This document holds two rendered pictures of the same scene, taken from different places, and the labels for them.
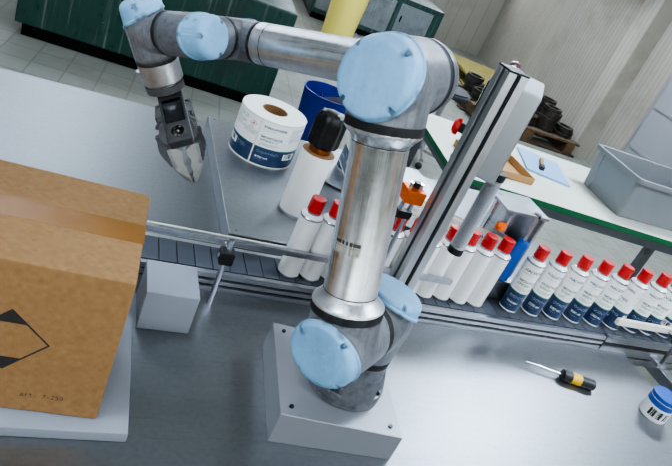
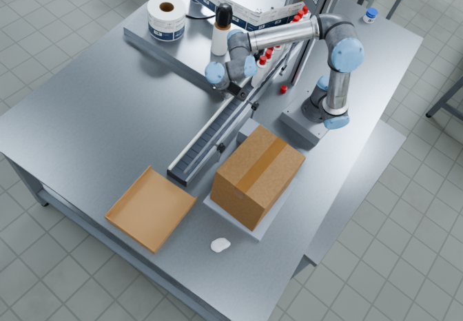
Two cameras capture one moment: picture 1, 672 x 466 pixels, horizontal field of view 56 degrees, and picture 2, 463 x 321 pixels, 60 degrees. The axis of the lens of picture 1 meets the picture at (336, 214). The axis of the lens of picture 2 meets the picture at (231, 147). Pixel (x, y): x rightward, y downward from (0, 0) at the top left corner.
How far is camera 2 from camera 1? 1.35 m
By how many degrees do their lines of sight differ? 45
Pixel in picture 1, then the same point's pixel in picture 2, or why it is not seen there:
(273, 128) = (179, 20)
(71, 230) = (275, 160)
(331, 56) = (295, 38)
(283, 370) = (304, 125)
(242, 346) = (275, 125)
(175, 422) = not seen: hidden behind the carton
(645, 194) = not seen: outside the picture
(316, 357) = (337, 125)
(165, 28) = (237, 75)
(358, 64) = (343, 59)
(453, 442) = not seen: hidden behind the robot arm
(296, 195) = (222, 47)
